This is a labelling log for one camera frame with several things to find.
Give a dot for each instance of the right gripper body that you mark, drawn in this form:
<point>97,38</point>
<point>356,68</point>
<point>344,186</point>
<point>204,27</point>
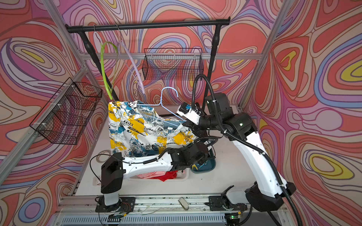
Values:
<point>207,122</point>

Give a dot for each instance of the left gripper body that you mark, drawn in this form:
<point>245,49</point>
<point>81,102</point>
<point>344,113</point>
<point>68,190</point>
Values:
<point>202,160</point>

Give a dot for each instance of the red shorts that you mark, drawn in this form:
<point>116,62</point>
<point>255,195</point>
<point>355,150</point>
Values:
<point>164,176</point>

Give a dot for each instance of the white printed graphic shorts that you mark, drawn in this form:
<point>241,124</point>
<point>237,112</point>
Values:
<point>137,130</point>

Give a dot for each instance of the pink tie-dye shorts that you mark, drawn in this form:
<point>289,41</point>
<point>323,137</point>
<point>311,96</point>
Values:
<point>151,175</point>

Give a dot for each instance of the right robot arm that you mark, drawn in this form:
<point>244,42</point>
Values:
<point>270,188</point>

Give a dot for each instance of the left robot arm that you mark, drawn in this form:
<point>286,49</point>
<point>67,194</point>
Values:
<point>117,168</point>

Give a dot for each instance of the teal plastic tray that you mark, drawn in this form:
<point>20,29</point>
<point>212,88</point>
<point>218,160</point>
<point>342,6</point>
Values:
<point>207,166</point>

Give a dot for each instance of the white perforated plastic basket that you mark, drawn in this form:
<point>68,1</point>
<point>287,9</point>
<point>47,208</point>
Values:
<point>181,176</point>

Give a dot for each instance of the black clothes rack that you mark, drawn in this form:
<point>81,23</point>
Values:
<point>81,30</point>

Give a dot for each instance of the roll of tape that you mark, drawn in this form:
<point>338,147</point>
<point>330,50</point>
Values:
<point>103,156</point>

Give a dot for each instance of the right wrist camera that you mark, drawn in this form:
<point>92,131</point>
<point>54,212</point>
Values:
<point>186,110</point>

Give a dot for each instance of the white pedal on rail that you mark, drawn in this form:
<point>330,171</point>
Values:
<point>183,203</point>

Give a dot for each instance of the black wire basket rear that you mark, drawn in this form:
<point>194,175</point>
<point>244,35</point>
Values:
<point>172,64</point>

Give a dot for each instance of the black wire basket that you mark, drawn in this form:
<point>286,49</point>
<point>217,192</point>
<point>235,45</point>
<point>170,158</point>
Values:
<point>172,64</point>
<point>69,114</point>

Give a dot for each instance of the black wire basket left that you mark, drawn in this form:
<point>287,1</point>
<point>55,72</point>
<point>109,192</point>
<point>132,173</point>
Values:
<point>69,114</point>

